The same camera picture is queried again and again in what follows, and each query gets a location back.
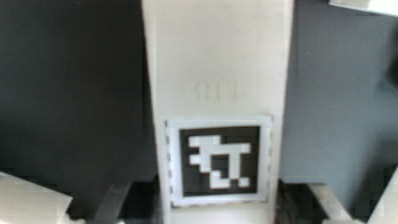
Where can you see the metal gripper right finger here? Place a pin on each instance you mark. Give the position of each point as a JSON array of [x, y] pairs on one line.
[[338, 216]]

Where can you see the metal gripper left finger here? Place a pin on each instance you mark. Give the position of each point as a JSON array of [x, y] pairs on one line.
[[111, 205]]

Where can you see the white desk top tray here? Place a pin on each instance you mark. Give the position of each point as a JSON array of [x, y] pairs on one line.
[[33, 205]]

